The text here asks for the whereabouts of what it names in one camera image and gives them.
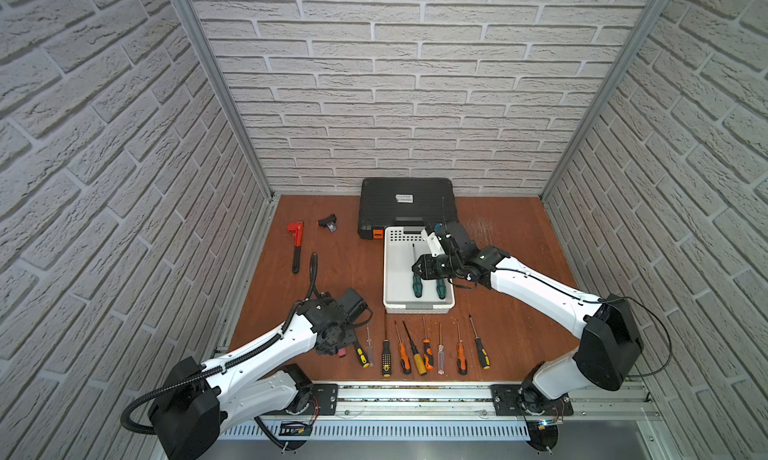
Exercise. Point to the orange grey screwdriver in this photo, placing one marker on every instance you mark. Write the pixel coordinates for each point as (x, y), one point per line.
(403, 355)

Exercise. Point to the clear thin tester screwdriver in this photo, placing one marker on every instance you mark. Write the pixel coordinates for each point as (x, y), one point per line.
(369, 346)

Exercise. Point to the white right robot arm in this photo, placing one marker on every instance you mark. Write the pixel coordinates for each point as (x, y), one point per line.
(609, 340)

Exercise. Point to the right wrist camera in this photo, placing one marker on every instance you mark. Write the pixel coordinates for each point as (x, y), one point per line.
(449, 238)

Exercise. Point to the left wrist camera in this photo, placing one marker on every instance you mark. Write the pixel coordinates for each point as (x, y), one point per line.
(352, 305)

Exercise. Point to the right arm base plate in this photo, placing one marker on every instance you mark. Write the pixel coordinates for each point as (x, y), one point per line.
(517, 400)

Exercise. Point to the green screwdriver end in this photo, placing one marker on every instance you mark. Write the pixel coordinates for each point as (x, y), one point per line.
(417, 285)
(441, 288)

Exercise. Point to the black yellow dotted screwdriver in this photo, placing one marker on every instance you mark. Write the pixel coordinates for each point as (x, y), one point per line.
(386, 367)

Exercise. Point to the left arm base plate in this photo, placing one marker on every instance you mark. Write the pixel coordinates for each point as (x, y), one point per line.
(312, 400)

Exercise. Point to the aluminium front rail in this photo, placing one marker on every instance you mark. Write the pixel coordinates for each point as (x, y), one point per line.
(444, 411)

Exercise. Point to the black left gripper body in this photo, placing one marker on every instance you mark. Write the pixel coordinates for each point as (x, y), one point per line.
(334, 345)

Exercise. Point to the black plastic tool case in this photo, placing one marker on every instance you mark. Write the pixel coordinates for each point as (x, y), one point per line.
(404, 201)

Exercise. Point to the red pipe wrench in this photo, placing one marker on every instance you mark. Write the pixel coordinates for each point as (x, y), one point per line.
(295, 229)

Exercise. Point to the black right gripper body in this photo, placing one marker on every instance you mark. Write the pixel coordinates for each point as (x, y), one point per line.
(441, 267)

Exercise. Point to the black yellow small screwdriver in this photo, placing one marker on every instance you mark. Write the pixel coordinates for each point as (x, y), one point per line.
(361, 354)

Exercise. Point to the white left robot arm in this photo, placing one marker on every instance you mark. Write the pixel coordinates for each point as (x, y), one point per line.
(199, 401)

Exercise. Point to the small black clamp tool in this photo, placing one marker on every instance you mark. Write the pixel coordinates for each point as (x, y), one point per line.
(330, 222)

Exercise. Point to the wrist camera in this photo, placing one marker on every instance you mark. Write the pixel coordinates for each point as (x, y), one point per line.
(352, 305)
(449, 238)

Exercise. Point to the yellow black handled screwdriver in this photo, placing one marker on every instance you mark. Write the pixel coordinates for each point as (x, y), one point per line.
(417, 357)

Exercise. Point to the clear handled screwdriver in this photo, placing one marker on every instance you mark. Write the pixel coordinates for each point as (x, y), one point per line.
(441, 351)

